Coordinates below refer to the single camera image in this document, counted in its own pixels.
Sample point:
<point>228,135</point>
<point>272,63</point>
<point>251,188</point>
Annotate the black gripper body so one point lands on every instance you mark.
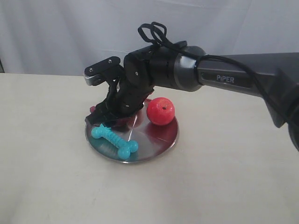
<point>132,82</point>

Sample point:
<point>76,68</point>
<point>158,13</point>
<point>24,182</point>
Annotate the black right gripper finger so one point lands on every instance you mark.
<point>96,116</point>

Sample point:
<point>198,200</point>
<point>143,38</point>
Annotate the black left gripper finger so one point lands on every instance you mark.
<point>110,117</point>

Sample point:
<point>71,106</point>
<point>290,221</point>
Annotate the turquoise toy bone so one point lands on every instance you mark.
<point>125,148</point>

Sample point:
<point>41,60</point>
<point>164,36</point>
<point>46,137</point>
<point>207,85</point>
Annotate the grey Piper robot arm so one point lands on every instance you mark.
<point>274,77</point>

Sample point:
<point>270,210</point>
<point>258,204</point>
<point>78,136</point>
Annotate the purple sweet potato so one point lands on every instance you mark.
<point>116,123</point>

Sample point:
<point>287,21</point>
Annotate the red apple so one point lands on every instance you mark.
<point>160,111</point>

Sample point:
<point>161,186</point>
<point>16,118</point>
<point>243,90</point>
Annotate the round stainless steel plate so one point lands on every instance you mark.
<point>152,140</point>

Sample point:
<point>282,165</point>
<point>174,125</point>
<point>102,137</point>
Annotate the white backdrop cloth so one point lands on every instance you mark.
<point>62,37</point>

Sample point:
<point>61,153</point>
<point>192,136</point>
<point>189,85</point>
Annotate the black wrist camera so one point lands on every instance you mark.
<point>103,71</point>

